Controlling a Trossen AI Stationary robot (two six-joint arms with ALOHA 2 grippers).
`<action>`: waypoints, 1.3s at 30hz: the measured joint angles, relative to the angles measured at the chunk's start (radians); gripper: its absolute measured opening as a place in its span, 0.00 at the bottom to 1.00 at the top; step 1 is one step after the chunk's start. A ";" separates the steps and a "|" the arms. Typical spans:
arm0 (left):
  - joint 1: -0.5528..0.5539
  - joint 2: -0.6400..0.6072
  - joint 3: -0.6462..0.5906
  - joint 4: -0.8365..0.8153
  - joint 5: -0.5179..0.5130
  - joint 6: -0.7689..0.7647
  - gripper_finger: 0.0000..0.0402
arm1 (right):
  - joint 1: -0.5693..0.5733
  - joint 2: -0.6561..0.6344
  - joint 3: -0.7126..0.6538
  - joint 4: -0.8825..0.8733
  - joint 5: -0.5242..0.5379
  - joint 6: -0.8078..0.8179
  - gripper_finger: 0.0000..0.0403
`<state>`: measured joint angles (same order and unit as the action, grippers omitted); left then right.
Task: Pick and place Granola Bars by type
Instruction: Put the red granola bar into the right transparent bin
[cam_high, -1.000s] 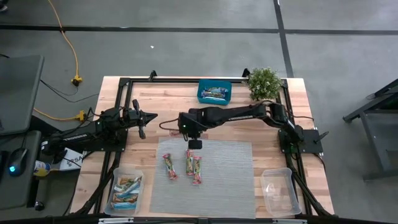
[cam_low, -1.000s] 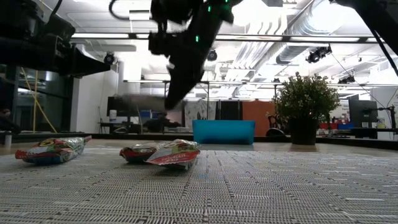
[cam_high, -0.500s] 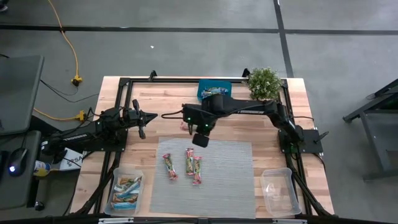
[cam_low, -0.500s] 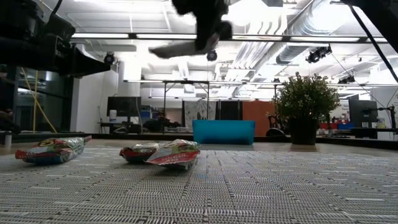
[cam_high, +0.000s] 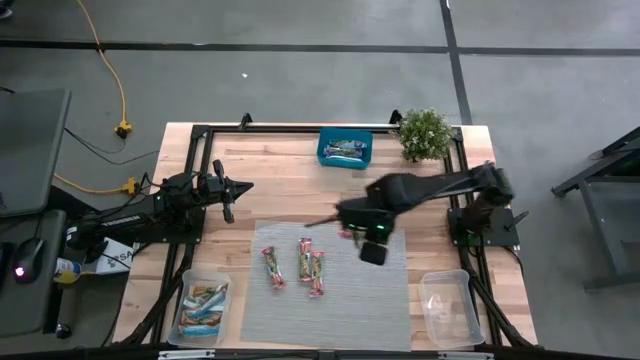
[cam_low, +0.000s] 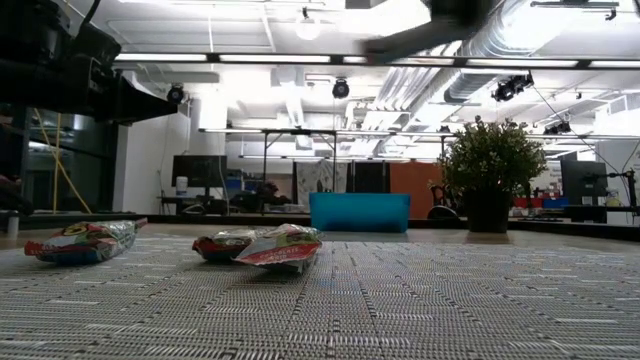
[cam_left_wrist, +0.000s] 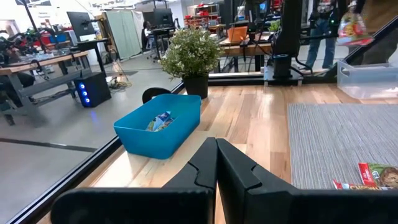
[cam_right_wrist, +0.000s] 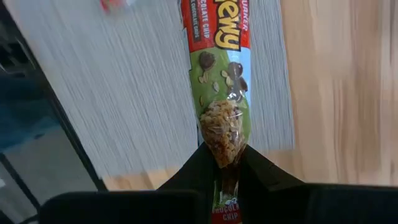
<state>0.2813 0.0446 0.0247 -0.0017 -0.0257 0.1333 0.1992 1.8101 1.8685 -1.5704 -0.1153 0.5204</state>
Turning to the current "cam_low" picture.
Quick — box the overhead light bar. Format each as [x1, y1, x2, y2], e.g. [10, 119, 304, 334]
[113, 51, 640, 71]

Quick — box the orange cabinet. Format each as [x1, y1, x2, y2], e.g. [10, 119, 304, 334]
[389, 161, 444, 220]

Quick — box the black office chair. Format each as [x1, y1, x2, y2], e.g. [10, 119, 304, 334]
[427, 184, 460, 221]

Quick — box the grey woven table mat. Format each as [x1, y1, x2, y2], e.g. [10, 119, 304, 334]
[0, 232, 640, 360]

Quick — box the red-ended Chewy granola bar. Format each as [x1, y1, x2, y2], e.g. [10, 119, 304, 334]
[233, 223, 324, 275]
[191, 227, 271, 264]
[23, 217, 149, 266]

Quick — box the white patterned cloth panel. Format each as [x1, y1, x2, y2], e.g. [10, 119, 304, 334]
[293, 159, 350, 209]

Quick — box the yellow slanted pole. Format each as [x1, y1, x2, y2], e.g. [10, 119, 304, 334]
[32, 107, 93, 215]

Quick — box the black lit table frame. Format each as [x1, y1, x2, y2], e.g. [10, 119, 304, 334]
[198, 127, 457, 201]

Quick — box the person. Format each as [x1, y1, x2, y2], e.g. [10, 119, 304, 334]
[259, 179, 294, 207]

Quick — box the silver ventilation duct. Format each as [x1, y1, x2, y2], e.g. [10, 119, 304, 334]
[442, 0, 556, 105]

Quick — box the black computer monitor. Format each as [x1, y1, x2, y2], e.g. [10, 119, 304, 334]
[171, 154, 229, 190]
[560, 158, 609, 207]

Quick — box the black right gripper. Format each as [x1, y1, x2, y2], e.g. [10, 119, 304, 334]
[363, 0, 497, 65]

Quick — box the black cabinet panel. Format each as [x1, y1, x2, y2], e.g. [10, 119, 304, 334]
[349, 161, 391, 194]

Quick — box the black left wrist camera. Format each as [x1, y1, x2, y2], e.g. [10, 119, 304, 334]
[72, 22, 123, 69]

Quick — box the round pendant lamp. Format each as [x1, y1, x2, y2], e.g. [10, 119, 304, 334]
[293, 7, 322, 42]

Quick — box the blue plastic bin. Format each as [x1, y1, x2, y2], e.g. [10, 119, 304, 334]
[308, 192, 412, 234]

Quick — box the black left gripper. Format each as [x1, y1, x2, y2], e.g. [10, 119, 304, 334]
[0, 55, 180, 124]

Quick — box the white short post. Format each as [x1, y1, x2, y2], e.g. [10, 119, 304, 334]
[5, 209, 21, 239]

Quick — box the black left camera cable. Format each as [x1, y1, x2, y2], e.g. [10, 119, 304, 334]
[79, 0, 104, 27]

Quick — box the potted green plant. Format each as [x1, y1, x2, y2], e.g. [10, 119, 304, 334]
[428, 115, 549, 235]

